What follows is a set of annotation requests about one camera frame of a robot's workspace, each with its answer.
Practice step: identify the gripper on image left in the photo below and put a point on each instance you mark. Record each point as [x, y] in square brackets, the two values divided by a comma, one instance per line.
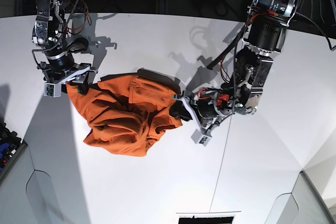
[77, 75]

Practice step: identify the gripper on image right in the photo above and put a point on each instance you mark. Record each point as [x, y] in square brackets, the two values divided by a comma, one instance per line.
[207, 108]

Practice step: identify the orange t-shirt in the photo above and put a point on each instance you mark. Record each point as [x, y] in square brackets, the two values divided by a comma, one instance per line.
[127, 115]

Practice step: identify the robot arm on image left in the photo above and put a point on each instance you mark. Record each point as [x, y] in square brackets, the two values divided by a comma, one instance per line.
[59, 42]

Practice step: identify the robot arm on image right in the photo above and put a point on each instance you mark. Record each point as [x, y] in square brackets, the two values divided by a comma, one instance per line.
[263, 34]

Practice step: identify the blue black items bin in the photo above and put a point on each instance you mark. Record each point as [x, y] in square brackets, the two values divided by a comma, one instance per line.
[10, 143]

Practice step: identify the black slot plate bottom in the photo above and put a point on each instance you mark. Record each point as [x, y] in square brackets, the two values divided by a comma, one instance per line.
[208, 217]

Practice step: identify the grey panel bottom left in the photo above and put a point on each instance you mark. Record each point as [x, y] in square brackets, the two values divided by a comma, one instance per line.
[28, 195]

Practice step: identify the grey panel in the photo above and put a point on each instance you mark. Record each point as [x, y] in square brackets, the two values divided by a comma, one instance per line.
[28, 195]
[303, 205]

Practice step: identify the grey panel bottom right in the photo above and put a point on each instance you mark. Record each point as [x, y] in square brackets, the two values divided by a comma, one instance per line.
[303, 205]

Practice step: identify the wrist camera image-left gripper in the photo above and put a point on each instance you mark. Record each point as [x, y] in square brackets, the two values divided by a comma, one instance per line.
[52, 90]

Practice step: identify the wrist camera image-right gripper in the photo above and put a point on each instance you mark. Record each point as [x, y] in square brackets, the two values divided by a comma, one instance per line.
[199, 137]

